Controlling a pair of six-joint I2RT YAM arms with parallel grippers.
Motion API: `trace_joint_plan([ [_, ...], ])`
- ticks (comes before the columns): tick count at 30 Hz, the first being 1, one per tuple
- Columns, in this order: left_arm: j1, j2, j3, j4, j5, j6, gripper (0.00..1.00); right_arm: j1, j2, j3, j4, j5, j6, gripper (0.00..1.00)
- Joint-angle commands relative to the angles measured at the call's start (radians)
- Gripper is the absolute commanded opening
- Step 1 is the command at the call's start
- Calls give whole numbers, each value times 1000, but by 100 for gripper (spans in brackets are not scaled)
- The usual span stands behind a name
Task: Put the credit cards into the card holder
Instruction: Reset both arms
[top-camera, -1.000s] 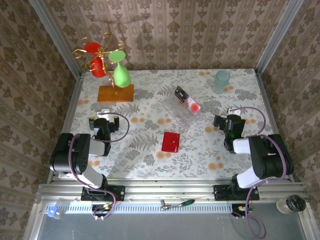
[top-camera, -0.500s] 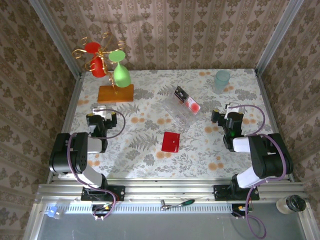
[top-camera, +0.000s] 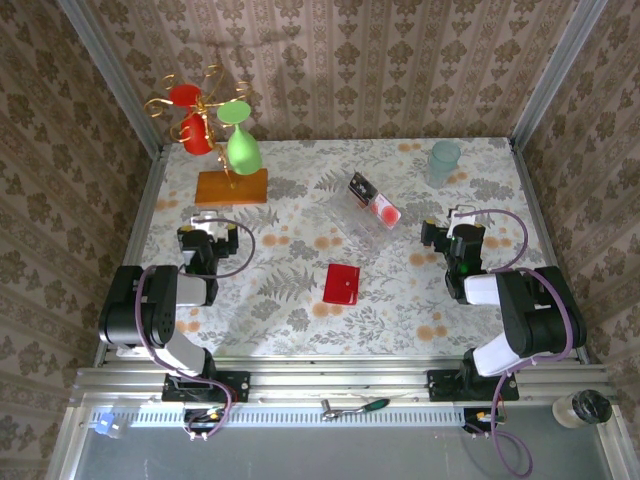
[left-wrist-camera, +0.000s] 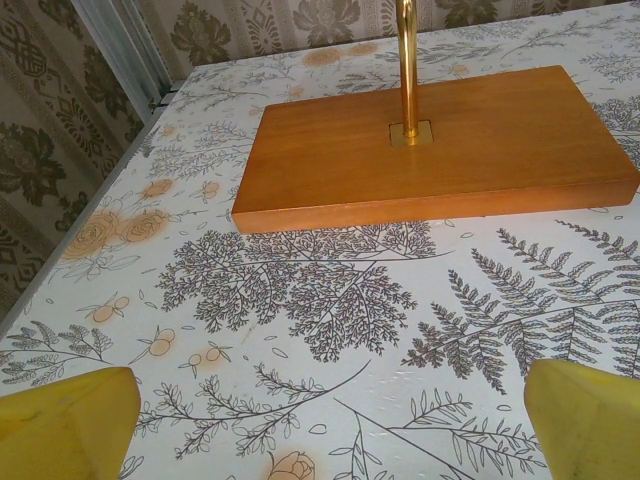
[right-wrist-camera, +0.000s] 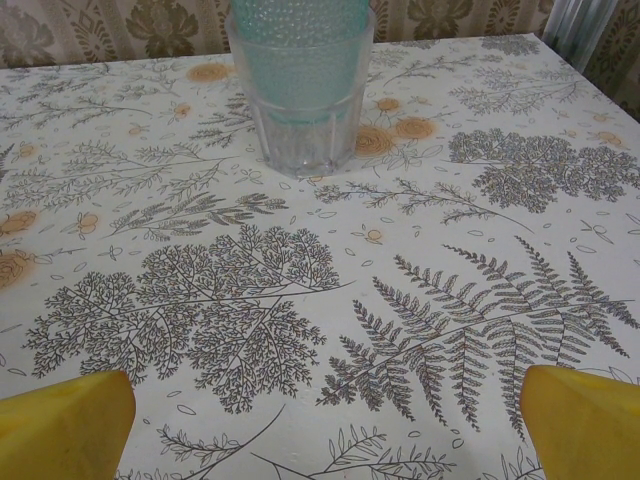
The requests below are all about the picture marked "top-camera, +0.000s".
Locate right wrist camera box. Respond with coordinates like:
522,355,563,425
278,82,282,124
446,204,476,237

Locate green wine glass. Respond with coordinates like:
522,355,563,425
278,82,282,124
216,99,264,176

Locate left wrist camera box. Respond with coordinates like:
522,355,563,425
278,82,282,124
190,212,224,240

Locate black VIP card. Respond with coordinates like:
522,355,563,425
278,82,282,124
348,171,380,206

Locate white card with red circles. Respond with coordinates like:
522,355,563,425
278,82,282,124
368,192,403,230

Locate aluminium table side rail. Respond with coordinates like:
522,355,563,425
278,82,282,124
508,139,592,364
93,145,167,367

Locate clear acrylic card stand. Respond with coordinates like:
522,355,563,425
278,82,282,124
319,172,404,254

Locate gold wire rack wooden base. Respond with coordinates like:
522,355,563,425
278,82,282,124
143,63,270,206

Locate aluminium front beam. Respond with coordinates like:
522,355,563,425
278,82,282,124
69,357,624,407

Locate pale blue plastic cup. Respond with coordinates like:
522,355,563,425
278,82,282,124
425,139,462,190

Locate jar with black lid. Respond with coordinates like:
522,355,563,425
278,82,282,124
551,389,614,430

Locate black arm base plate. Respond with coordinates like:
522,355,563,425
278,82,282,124
427,369,520,402
162,370,251,404

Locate slotted cable duct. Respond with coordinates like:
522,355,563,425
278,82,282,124
132,403,469,427

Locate red wine glass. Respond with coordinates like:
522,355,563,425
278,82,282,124
168,83,214,155

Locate grey metal shelf panel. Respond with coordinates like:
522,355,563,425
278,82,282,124
47,404,640,480

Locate blue and white connector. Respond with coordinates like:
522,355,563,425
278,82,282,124
92,412,126,440

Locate ratchet wrench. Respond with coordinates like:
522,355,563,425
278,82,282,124
320,396,392,421

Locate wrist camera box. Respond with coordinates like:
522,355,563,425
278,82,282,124
446,204,476,237
190,212,224,240

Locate purple cable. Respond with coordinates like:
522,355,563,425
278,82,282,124
132,217,257,442
462,208,574,476

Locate red card holder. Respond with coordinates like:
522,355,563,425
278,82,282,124
322,263,361,305

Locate black connector block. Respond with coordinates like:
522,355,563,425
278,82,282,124
182,407,227,435
462,407,502,435

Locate aluminium corner post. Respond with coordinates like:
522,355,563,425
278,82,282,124
55,0,165,151
508,0,609,151

